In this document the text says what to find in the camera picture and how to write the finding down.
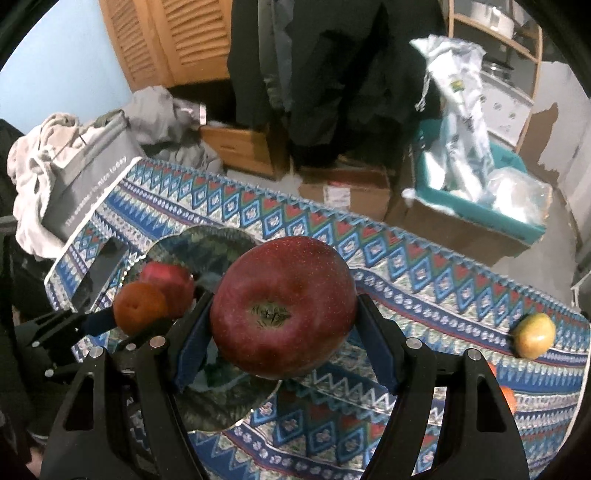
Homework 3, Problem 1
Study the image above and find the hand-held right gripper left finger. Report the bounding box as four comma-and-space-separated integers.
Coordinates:
41, 293, 218, 480

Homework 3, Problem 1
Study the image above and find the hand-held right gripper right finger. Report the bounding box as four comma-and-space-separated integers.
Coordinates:
355, 293, 532, 480

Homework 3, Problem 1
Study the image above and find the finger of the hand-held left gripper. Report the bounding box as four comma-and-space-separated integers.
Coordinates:
44, 335, 155, 377
28, 307, 118, 347

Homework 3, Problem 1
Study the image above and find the large orange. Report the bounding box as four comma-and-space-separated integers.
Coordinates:
113, 281, 169, 337

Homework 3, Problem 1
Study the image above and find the bright red apple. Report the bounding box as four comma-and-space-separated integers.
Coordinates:
139, 262, 197, 320

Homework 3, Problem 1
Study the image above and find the dark green glass bowl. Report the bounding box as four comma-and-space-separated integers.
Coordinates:
121, 226, 283, 433

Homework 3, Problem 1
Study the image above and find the dark red apple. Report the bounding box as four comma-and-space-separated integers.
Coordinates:
210, 237, 358, 380

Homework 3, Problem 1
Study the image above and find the yellow mango with red blush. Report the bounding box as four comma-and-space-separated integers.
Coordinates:
513, 313, 557, 360

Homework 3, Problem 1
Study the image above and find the black smartphone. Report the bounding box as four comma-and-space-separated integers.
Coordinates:
69, 236, 134, 317

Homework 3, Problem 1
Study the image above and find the blue patterned tablecloth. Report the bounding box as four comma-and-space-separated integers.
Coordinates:
44, 157, 591, 480

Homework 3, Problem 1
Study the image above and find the grey fabric storage bag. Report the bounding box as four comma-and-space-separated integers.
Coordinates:
41, 113, 148, 241

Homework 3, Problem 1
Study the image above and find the large cardboard box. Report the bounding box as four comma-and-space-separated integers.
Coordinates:
385, 185, 532, 268

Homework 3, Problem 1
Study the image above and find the small cardboard box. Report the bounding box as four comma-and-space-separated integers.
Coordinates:
298, 154, 393, 222

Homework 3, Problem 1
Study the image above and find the teal plastic crate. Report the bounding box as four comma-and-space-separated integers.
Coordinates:
402, 120, 548, 245

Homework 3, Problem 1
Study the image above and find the pile of grey clothes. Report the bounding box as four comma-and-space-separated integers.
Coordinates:
122, 85, 222, 174

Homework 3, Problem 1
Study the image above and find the wooden drawer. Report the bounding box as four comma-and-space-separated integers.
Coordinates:
201, 122, 291, 181

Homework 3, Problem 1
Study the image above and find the clear plastic bag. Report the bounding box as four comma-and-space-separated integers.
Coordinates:
485, 166, 552, 227

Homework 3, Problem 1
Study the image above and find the white rice bag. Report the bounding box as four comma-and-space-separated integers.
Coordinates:
409, 34, 497, 204

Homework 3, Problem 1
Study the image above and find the white lattice basket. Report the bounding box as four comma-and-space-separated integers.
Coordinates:
480, 69, 536, 137

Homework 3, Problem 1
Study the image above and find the wooden louvred wardrobe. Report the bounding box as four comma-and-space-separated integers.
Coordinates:
99, 0, 236, 93

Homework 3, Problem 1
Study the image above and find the black hooded coat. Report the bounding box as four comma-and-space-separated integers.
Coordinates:
226, 0, 444, 169

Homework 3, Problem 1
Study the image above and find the grey jacket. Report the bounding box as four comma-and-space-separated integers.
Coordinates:
263, 0, 296, 114

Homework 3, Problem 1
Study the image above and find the steel steamer pot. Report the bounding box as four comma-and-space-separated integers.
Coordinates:
482, 58, 513, 79

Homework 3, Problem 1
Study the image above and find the wooden shelf rack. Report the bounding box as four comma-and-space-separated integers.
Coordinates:
445, 0, 543, 153

